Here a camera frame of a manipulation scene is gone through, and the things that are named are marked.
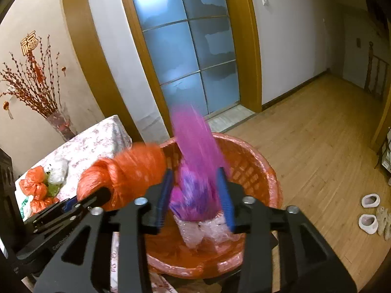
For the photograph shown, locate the wooden door frame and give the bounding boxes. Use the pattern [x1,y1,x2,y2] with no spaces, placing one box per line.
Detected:
[116,0,263,136]

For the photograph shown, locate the metal shelf rack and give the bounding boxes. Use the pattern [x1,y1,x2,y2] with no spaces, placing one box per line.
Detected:
[374,128,391,187]

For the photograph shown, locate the green plastic bag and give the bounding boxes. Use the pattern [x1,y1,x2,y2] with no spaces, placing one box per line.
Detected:
[46,181,62,198]

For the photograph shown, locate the beige shoes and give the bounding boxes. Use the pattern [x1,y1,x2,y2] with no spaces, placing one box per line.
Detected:
[377,206,391,237]

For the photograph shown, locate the white plastic bag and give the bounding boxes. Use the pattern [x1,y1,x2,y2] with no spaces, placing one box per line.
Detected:
[46,158,69,187]

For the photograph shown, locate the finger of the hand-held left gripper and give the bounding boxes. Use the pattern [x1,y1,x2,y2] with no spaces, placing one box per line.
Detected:
[33,187,112,235]
[23,198,77,229]

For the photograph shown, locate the clear bubble wrap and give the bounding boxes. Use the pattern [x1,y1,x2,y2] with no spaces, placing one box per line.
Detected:
[174,215,242,249]

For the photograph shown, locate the small orange plastic bag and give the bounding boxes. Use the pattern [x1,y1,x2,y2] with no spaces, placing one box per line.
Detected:
[31,197,60,215]
[19,166,49,200]

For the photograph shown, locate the gold wall ornament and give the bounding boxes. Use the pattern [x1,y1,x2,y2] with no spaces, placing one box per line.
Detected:
[20,31,44,78]

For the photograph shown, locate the purple plastic bag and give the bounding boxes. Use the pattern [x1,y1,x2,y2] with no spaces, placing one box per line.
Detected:
[169,102,233,222]

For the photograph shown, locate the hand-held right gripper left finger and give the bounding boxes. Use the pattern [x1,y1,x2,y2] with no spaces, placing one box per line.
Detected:
[33,168,174,293]

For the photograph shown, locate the glass vase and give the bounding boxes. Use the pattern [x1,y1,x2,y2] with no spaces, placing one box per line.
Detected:
[46,110,77,142]

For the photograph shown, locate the red budded branches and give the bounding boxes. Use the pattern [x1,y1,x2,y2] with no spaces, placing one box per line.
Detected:
[0,35,66,119]

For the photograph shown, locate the orange plastic waste basket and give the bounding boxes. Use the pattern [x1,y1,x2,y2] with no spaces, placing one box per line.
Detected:
[143,133,283,280]

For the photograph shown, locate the floral tablecloth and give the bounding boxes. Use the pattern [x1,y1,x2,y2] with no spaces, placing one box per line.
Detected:
[14,115,177,293]

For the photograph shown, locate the white slipper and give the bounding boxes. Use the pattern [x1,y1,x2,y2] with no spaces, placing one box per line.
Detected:
[358,214,379,235]
[360,193,381,209]

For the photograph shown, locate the large orange plastic bag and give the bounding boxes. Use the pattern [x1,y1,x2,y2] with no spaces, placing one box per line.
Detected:
[76,143,168,211]

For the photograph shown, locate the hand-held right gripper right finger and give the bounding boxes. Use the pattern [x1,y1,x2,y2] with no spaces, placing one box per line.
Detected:
[215,167,358,293]

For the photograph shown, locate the frosted glass sliding door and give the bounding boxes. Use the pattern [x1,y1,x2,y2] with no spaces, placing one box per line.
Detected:
[128,0,240,116]

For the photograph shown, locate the wooden arch trim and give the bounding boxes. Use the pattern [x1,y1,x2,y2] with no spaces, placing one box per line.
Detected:
[60,0,138,135]

